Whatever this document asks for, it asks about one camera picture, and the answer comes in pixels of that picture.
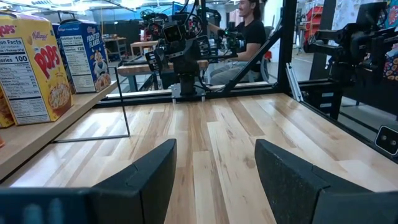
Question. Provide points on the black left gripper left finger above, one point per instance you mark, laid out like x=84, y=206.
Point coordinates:
x=133, y=196

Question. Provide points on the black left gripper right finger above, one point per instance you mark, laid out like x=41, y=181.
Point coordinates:
x=298, y=193

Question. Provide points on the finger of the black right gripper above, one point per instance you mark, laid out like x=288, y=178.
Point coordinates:
x=162, y=59
x=195, y=49

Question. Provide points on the blue Frosted Flakes cereal box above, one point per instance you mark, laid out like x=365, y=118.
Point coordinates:
x=87, y=56

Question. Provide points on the yellow Pops cereal box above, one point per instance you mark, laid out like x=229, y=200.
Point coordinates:
x=37, y=77
x=4, y=109

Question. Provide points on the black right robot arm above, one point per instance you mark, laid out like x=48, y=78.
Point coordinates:
x=186, y=81

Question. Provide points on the person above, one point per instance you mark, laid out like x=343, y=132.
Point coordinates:
x=252, y=34

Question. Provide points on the red storage rack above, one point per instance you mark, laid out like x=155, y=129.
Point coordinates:
x=311, y=21

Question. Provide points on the black equipment stand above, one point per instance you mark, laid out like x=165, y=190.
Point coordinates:
x=351, y=43

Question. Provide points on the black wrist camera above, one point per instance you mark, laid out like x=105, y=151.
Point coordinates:
x=172, y=32

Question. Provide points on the black aluminium rig frame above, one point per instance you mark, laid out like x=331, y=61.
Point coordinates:
x=287, y=46

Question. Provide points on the black depth camera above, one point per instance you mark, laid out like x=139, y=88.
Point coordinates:
x=387, y=140

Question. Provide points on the wooden shelf black metal frame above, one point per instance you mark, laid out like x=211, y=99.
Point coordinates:
x=46, y=130

